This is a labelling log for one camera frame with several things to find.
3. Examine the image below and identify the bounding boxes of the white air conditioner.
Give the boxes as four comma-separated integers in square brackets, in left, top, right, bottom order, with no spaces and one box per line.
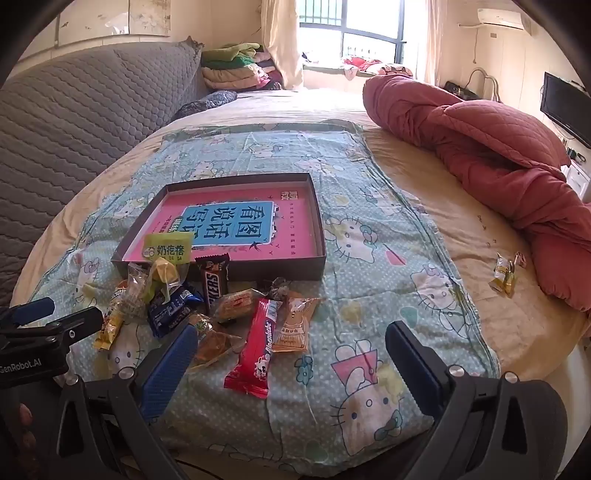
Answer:
[477,7,532,32]

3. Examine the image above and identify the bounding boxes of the cartoon cat printed blanket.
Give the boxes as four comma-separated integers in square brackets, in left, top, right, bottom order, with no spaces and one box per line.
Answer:
[28,117,502,467]

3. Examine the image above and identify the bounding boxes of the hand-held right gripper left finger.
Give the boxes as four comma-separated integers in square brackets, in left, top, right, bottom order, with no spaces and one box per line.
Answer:
[55,324,199,480]

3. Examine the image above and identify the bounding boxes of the pile of folded clothes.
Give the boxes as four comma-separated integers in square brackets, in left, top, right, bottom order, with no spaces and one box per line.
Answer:
[201,42,283,92]

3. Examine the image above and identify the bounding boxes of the person's left hand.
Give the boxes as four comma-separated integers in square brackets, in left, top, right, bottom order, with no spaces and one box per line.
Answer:
[14,401,40,467]

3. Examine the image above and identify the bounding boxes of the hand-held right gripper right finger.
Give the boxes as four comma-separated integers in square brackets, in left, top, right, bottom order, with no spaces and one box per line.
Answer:
[385,320,568,480]

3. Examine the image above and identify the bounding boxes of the black television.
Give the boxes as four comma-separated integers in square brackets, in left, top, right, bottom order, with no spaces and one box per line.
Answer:
[540,71,591,148]

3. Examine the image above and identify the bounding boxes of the grey quilted headboard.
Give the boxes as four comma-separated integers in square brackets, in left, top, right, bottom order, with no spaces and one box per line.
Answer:
[0,39,206,296]

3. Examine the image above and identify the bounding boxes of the beige bed sheet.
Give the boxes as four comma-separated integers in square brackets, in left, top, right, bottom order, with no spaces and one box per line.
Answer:
[9,88,591,416]

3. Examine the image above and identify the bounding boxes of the metal chair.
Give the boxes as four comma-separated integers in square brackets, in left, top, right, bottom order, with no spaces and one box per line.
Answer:
[466,67,502,102]

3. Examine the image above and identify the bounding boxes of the clear-wrapped orange pastry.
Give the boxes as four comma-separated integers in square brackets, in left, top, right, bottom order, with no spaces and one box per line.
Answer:
[213,288,266,324]

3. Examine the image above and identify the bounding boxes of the dark patterned pillow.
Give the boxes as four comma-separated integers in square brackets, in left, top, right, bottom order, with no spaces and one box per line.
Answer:
[173,90,238,121]

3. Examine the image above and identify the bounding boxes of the clear-wrapped dark chocolate cake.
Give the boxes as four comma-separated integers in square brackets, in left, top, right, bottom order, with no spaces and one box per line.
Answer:
[263,277,291,301]

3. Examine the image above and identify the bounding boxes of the brown chocolate bar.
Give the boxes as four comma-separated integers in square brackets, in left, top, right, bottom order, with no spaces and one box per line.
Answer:
[194,253,230,317]

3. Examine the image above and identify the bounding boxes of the window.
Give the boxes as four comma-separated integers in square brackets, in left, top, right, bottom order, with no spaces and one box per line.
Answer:
[298,0,419,65]

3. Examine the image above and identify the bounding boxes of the orange broom print packet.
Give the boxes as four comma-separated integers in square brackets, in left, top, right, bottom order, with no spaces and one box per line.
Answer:
[271,295,321,354]

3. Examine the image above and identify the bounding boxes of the red quilt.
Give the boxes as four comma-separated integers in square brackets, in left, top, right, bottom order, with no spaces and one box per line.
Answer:
[362,74,591,312]

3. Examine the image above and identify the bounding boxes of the beige curtain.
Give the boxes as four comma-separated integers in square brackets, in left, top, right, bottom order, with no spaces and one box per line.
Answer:
[261,0,305,90]
[416,0,444,84]

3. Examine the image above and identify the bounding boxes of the green snack packet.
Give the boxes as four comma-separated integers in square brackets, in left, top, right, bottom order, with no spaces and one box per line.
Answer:
[140,231,195,303]

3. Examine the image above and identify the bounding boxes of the floral painted wall panel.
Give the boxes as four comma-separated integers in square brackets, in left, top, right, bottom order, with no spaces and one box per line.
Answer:
[23,0,264,61]

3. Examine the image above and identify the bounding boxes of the dark cardboard box tray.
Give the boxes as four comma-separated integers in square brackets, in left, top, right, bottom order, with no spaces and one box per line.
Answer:
[111,172,328,282]

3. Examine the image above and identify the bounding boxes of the blue snack packet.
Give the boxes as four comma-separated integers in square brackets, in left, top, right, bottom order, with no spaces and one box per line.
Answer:
[147,286,204,340]

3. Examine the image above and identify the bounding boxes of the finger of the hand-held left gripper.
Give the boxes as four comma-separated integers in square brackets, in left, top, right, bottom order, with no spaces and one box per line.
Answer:
[28,306,105,352]
[0,296,56,329]

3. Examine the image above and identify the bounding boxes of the red snack bar packet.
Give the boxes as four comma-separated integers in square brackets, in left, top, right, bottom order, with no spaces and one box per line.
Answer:
[224,298,283,400]

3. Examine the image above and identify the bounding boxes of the clothes on windowsill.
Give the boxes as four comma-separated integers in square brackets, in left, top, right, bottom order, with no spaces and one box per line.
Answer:
[342,55,414,79]

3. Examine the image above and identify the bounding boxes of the yellow cartoon snack packet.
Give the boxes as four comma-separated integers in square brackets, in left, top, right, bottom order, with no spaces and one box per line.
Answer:
[93,277,134,352]

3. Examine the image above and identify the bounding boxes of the clear-wrapped cake green label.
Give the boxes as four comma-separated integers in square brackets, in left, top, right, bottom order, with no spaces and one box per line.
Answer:
[187,314,243,370]

